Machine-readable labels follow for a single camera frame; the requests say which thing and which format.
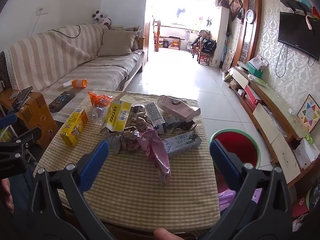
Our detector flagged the white blue text carton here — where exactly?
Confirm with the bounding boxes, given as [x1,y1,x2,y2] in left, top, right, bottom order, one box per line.
[145,102,167,134]

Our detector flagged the beige pillow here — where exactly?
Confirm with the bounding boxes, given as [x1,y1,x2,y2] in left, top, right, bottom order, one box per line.
[97,27,137,57]

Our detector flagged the red printed paper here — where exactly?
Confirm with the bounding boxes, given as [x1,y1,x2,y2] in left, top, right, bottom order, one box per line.
[102,126,148,154]

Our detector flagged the red flat box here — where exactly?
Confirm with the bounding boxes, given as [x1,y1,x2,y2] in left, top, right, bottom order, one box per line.
[244,85,263,110]

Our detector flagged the yellow box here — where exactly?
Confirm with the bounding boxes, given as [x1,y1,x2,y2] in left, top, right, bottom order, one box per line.
[59,109,88,147]

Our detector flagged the pink curved object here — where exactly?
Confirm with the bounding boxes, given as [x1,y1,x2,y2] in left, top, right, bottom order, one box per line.
[305,14,315,30]

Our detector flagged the pink plastic bag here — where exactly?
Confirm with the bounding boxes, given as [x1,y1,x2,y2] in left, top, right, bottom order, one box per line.
[136,126,172,185]

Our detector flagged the white cardboard box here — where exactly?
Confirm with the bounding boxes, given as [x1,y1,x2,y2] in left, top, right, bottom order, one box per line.
[293,139,320,170]

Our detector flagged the orange white bottle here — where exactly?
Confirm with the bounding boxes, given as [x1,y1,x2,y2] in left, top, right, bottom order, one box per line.
[62,78,88,88]

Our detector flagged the red bin with green rim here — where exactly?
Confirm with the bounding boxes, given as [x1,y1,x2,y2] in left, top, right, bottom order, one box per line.
[209,129,262,193]

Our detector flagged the person's left hand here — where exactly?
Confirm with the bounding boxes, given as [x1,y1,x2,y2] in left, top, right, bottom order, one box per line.
[0,180,15,214]

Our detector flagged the black handheld device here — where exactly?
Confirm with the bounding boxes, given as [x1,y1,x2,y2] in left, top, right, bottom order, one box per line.
[48,91,76,113]

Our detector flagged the black white plush toy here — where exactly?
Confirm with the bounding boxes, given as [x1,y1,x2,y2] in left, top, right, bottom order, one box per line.
[92,10,112,27]

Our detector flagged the black backpack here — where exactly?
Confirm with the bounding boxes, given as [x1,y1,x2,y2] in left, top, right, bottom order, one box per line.
[201,39,217,55]

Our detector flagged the clear plastic bottle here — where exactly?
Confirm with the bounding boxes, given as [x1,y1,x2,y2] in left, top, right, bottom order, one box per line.
[91,106,109,125]

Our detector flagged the star checkers board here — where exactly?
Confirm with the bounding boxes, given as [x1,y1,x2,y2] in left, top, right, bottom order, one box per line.
[297,94,320,133]

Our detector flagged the grey milk carton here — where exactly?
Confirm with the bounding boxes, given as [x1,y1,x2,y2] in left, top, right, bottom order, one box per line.
[162,130,202,158]

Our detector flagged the green box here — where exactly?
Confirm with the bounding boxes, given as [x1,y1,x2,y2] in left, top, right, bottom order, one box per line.
[246,62,264,78]

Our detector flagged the brown cardboard box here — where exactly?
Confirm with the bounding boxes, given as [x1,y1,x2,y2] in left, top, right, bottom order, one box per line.
[0,89,59,150]

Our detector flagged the brown paper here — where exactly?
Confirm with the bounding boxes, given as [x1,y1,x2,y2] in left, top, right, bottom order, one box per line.
[126,105,150,130]

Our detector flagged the blue white wrapper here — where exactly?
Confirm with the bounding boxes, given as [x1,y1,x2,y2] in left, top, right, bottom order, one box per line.
[164,116,197,133]

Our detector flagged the beige striped sofa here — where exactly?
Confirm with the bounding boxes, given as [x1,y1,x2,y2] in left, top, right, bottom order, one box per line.
[0,22,147,113]

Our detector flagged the white plastic bag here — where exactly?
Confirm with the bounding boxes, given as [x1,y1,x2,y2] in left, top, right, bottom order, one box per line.
[249,55,269,72]

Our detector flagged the orange snack bag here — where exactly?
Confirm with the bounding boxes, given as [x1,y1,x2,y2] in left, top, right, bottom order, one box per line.
[88,91,113,112]

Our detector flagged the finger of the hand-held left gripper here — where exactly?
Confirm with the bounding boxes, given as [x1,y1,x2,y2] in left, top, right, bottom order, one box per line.
[0,113,17,133]
[0,127,42,160]

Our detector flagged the wooden television cabinet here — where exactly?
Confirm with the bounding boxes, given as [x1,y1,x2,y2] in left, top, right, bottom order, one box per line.
[229,66,320,188]

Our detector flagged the green checked tablecloth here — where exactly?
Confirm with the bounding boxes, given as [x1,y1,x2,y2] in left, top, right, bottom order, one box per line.
[34,90,222,232]

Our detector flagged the wooden chairs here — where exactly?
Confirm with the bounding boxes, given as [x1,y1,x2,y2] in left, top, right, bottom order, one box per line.
[191,39,218,65]

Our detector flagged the black curved object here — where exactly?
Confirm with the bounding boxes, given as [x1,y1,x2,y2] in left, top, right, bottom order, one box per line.
[280,0,313,14]

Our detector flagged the wooden post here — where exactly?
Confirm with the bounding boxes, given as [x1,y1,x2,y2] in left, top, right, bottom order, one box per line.
[154,19,162,53]

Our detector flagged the dark picture frame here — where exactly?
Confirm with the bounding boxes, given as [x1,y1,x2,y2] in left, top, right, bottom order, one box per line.
[229,0,243,22]

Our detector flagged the person's leg in jeans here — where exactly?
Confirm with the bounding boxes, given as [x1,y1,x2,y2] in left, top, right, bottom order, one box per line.
[5,164,37,223]

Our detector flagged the yellow white carton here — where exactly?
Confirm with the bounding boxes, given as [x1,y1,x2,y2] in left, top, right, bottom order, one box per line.
[100,91,132,133]

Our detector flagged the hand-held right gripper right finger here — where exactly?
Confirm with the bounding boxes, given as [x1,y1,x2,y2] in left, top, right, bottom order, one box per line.
[205,139,294,240]

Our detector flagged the pink box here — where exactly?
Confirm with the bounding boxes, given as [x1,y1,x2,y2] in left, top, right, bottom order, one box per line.
[157,95,201,123]

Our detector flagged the patterned board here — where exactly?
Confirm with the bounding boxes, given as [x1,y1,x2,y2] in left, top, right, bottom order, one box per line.
[221,50,235,72]

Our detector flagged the green yellow sheet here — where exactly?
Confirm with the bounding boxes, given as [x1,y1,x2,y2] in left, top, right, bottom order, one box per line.
[247,74,270,88]

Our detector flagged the black flat television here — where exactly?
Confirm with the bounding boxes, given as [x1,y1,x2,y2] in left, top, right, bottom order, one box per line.
[277,11,320,61]

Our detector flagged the person's right hand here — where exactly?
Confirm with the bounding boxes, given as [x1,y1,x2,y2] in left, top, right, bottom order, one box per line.
[153,227,182,240]

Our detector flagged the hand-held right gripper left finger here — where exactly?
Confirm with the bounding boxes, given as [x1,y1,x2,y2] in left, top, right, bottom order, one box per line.
[26,140,110,240]

